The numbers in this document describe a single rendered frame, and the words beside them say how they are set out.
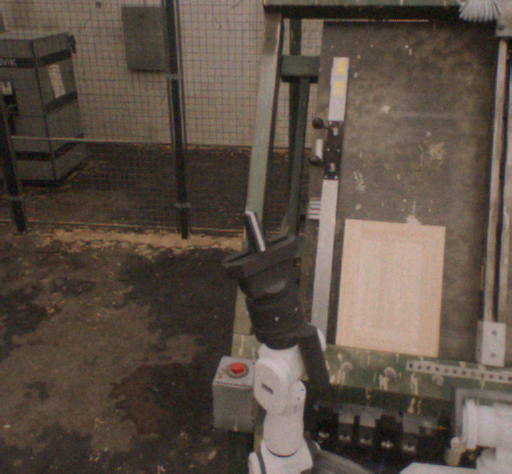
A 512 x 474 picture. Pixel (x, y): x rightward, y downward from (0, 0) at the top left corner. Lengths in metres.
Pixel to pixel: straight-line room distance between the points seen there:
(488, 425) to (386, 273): 1.01
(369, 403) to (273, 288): 1.02
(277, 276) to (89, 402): 2.23
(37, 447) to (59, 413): 0.20
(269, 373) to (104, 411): 2.08
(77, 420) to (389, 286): 1.74
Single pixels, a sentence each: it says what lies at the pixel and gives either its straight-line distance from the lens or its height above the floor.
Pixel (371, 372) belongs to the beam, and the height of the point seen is 0.85.
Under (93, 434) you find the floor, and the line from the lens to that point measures 2.79.
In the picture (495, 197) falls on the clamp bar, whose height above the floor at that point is 1.35.
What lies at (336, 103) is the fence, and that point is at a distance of 1.81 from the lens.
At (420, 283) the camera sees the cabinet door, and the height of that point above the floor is 1.08.
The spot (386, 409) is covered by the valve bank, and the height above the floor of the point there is 0.74.
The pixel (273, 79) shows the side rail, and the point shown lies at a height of 1.65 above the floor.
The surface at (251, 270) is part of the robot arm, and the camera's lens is 0.78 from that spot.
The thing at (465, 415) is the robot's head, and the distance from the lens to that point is 0.80.
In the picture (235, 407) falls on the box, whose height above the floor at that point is 0.85.
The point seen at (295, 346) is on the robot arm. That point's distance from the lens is 0.85.
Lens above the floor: 1.97
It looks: 25 degrees down
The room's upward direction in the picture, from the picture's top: straight up
